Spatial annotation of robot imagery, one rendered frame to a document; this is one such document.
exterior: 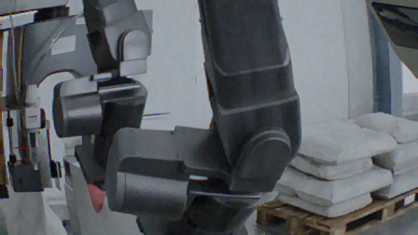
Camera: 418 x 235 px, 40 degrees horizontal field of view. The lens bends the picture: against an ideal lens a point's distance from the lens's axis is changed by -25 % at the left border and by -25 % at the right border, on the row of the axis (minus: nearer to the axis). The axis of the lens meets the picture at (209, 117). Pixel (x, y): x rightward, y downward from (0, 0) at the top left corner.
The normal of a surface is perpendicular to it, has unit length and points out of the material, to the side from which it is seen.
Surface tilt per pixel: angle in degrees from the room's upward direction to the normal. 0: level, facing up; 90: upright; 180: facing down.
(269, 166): 116
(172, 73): 90
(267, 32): 108
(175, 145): 27
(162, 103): 90
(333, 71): 90
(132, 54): 84
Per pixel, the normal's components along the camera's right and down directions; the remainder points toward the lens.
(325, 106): 0.47, 0.13
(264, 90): 0.23, 0.56
